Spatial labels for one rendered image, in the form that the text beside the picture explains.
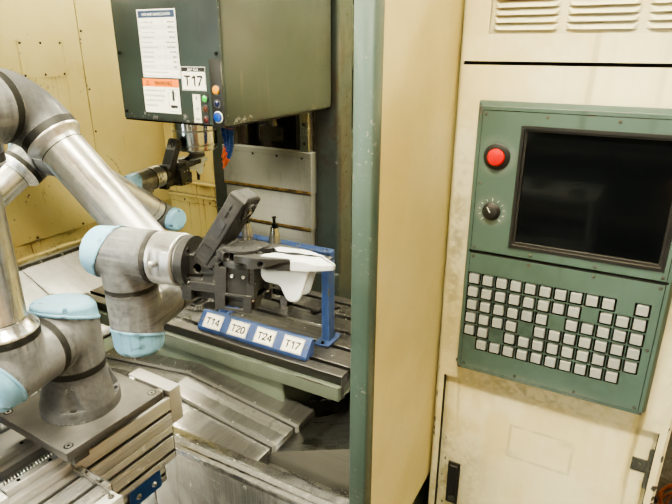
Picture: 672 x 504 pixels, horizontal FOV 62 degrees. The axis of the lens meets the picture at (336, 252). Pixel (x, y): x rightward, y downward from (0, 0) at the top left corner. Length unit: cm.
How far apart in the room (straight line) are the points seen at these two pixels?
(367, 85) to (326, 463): 110
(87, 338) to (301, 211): 148
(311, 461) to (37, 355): 92
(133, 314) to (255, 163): 176
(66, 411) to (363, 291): 61
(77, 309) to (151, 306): 29
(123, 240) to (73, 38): 233
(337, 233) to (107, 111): 142
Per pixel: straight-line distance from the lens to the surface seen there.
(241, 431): 185
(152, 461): 138
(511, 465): 175
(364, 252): 104
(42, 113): 102
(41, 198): 300
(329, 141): 236
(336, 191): 239
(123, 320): 85
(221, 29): 177
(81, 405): 120
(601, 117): 130
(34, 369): 107
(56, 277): 296
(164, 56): 192
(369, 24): 97
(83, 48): 312
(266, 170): 251
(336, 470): 170
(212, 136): 210
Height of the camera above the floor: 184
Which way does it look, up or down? 20 degrees down
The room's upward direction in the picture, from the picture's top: straight up
